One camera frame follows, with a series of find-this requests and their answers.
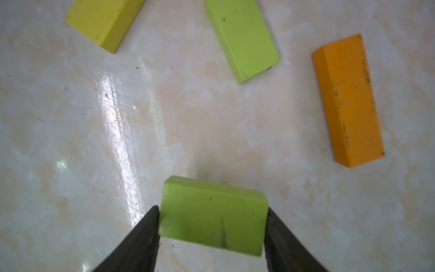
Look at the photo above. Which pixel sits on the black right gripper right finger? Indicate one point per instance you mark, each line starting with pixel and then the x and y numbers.
pixel 284 252

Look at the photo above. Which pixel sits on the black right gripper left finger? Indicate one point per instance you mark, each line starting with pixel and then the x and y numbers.
pixel 138 251

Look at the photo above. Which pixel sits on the lime green block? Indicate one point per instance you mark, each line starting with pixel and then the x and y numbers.
pixel 243 35
pixel 213 214

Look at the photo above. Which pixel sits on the orange long block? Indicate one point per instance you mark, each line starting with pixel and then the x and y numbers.
pixel 344 81

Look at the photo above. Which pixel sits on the yellow green block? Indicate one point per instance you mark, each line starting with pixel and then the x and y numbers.
pixel 104 22

